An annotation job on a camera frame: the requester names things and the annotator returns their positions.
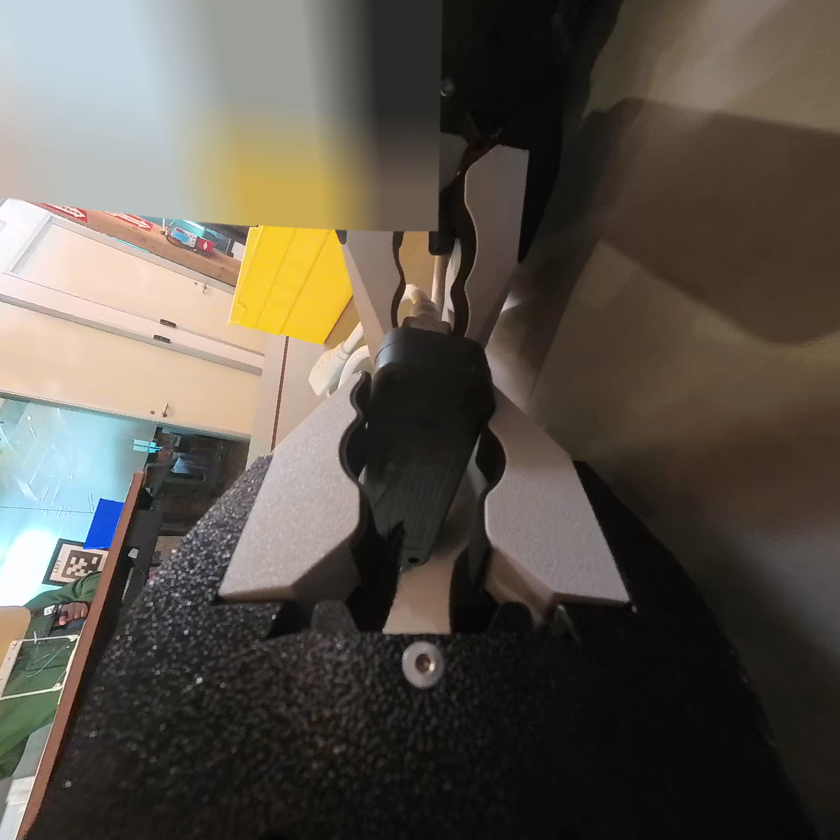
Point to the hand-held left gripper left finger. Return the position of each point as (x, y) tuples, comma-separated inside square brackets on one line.
[(289, 525)]

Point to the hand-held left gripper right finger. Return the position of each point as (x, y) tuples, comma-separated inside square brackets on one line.
[(558, 525)]

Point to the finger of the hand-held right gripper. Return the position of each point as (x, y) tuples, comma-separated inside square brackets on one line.
[(499, 216), (371, 275)]

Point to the black power strip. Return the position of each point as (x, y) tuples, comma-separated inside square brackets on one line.
[(426, 426)]

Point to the yellow plastic bin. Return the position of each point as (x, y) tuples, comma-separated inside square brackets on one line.
[(289, 282)]

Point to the framed tag picture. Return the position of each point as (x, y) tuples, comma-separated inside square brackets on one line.
[(79, 561)]

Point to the glass partition window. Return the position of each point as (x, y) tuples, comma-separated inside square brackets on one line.
[(52, 459)]

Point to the red arrow sign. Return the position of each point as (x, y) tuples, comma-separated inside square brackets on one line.
[(65, 211), (131, 220)]

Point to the cream door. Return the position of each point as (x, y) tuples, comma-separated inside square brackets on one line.
[(98, 367), (118, 262)]

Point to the bare plywood board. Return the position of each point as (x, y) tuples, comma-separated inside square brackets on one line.
[(13, 623)]

